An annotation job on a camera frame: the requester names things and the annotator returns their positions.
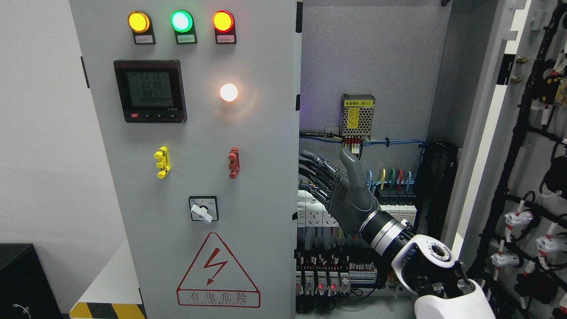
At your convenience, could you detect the grey robot hand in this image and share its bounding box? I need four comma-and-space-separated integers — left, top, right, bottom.
298, 148, 377, 234

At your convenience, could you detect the black wire harness right door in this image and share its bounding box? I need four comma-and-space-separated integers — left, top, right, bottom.
461, 0, 566, 319

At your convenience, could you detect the red indicator light left door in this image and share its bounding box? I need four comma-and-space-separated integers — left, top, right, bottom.
213, 10, 237, 44

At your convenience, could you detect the black corrugated cable conduit right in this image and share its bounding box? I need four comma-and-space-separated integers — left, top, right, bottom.
416, 142, 459, 249

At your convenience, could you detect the white rotary selector switch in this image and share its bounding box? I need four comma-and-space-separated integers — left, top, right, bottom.
188, 195, 219, 224

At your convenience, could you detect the black digital power meter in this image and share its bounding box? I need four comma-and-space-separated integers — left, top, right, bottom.
113, 60, 187, 123

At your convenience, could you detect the white platform hazard stripe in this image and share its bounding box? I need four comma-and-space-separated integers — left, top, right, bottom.
70, 241, 147, 319

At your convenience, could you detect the white socket breaker row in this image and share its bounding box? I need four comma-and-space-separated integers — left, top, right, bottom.
296, 190, 339, 228

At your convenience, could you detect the perforated metal power supply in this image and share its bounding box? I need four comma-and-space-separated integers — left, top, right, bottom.
340, 93, 376, 139

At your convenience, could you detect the relay terminal row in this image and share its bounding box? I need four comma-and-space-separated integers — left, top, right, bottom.
294, 249, 384, 296

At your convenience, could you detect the green indicator light left door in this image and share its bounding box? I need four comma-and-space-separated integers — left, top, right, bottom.
170, 10, 197, 45

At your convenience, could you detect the black box lower left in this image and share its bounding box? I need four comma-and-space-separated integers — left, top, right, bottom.
0, 244, 62, 319

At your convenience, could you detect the red electric hazard sticker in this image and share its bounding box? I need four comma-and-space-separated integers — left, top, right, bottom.
176, 232, 261, 308

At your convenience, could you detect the yellow indicator light left door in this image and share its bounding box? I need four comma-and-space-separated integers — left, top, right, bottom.
128, 11, 155, 45

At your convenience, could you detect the white indicator light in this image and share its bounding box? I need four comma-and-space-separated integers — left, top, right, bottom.
219, 83, 239, 102

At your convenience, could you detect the yellow test terminal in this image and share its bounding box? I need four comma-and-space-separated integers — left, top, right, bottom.
154, 146, 171, 179

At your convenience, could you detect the red test terminal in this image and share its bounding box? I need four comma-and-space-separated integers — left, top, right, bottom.
228, 147, 240, 179

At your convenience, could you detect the grey cabinet door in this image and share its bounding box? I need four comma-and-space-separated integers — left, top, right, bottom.
70, 0, 300, 319
428, 0, 566, 319

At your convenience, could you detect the black surge protector block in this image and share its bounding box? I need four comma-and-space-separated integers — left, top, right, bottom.
374, 187, 417, 224

